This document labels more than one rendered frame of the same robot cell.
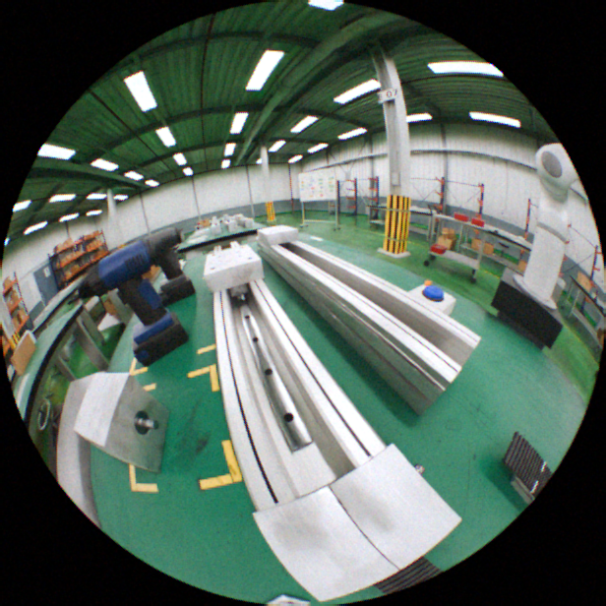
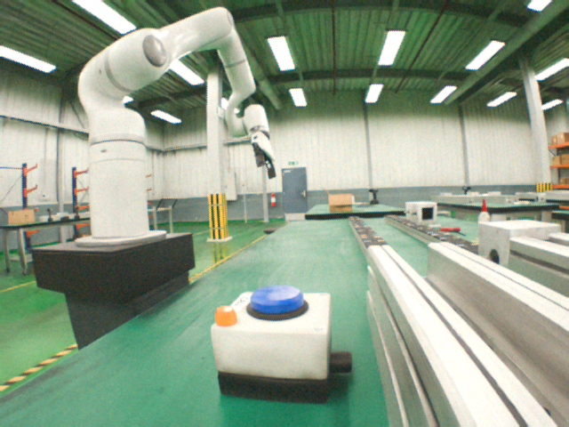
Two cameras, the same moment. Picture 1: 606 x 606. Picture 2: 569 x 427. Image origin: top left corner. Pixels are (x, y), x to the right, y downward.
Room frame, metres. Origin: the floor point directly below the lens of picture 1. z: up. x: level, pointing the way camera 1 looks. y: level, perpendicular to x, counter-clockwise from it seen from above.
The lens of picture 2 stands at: (0.40, -0.13, 0.92)
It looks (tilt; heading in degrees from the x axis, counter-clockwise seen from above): 3 degrees down; 213
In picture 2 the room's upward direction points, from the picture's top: 3 degrees counter-clockwise
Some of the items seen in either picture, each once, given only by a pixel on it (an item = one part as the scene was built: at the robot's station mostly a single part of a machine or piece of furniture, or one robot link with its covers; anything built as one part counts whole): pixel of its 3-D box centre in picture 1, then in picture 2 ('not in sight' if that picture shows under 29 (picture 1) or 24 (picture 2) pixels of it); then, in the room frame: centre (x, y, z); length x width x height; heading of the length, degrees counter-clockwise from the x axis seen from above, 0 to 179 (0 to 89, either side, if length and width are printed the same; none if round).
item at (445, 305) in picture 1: (426, 309); (290, 341); (0.23, -0.24, 0.81); 0.10 x 0.08 x 0.06; 113
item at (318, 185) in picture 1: (318, 200); not in sight; (6.07, -0.78, 0.97); 1.51 x 0.50 x 1.95; 44
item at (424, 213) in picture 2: not in sight; (422, 213); (-0.95, -0.27, 0.83); 0.11 x 0.10 x 0.10; 111
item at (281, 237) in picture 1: (276, 237); not in sight; (0.67, 0.08, 0.87); 0.16 x 0.11 x 0.07; 23
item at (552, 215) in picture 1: (554, 198); (110, 97); (0.17, -0.72, 1.16); 0.19 x 0.12 x 0.24; 103
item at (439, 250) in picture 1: (454, 241); not in sight; (2.19, -2.56, 0.50); 1.03 x 0.55 x 1.01; 36
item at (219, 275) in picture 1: (232, 270); not in sight; (0.37, 0.15, 0.87); 0.16 x 0.11 x 0.07; 23
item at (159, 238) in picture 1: (158, 270); not in sight; (0.43, 0.43, 0.89); 0.20 x 0.08 x 0.22; 129
